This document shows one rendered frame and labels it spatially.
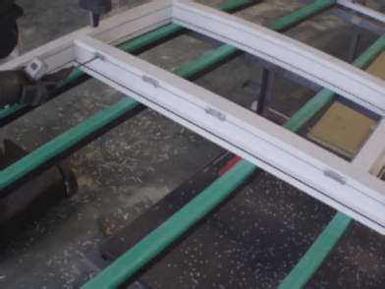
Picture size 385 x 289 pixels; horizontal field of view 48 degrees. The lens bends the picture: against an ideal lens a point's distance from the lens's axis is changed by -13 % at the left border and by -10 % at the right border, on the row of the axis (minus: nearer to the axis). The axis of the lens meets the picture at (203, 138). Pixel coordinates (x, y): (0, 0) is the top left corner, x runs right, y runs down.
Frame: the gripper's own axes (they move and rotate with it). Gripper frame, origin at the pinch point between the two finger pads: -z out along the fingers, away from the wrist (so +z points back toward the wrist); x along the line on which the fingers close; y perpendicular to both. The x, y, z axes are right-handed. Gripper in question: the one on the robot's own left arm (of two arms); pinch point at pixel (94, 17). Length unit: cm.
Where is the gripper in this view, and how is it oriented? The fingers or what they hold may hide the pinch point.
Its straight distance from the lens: 137.6
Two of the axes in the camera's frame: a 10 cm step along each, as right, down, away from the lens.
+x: 7.8, 4.3, -4.5
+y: 6.2, -4.4, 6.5
